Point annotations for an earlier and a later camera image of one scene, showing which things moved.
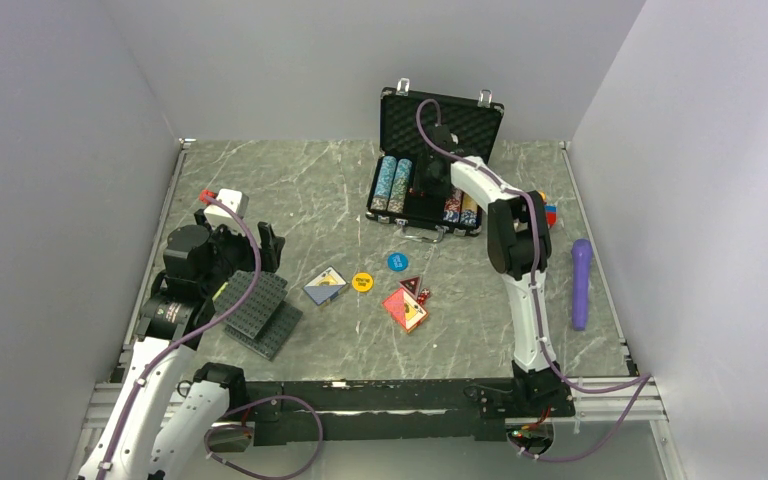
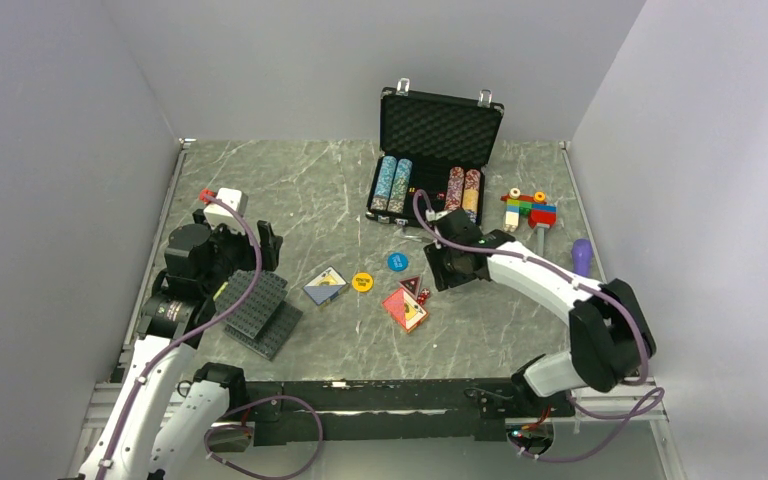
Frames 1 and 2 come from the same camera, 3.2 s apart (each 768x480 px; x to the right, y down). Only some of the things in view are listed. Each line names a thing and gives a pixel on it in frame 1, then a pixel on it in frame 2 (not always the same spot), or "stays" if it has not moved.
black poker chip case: (411, 186) stays
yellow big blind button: (362, 281) stays
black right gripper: (438, 192) to (443, 279)
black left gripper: (270, 246) stays
